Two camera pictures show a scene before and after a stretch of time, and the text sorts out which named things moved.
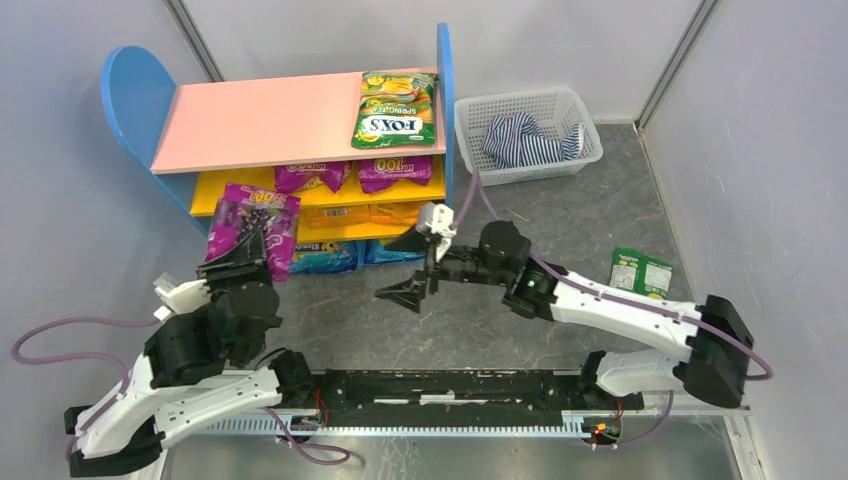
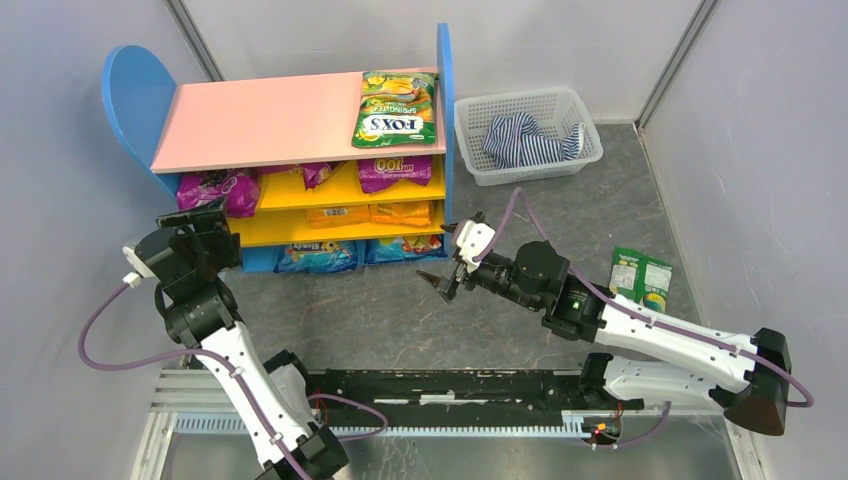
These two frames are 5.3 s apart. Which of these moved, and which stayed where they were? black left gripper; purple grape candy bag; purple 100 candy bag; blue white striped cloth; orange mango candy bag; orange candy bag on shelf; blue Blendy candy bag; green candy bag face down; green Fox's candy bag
Moved: purple 100 candy bag; black left gripper; purple grape candy bag
Stayed: blue white striped cloth; green Fox's candy bag; orange candy bag on shelf; blue Blendy candy bag; green candy bag face down; orange mango candy bag
